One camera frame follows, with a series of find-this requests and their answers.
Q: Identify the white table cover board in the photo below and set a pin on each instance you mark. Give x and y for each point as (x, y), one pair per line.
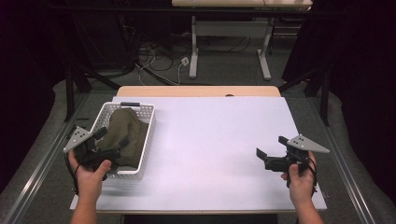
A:
(211, 149)

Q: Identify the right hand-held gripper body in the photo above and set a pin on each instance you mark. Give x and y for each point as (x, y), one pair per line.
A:
(306, 145)

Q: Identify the olive green cloth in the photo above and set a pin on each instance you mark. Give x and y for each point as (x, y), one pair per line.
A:
(129, 130)

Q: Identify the wooden table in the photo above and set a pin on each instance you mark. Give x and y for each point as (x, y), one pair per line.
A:
(193, 91)

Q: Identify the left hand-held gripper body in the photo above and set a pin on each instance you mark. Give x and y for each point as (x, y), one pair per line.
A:
(78, 138)

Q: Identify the black metal stand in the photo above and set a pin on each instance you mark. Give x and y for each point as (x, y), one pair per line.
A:
(325, 99)
(70, 93)

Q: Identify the white metal-legged desk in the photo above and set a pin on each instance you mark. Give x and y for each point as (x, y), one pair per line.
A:
(230, 29)

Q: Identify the white power adapter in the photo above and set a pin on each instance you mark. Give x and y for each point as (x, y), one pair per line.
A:
(185, 61)

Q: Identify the white plastic basket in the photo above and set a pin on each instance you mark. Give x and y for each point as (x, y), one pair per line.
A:
(146, 137)

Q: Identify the black curtain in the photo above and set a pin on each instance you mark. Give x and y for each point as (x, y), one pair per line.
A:
(28, 77)
(361, 87)

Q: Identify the person's left hand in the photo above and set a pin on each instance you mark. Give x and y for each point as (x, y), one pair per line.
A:
(88, 182)

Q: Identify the metal floor rail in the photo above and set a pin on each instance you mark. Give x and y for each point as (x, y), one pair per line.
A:
(345, 168)
(37, 168)

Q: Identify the person's right hand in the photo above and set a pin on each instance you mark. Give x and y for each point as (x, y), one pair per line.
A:
(300, 183)

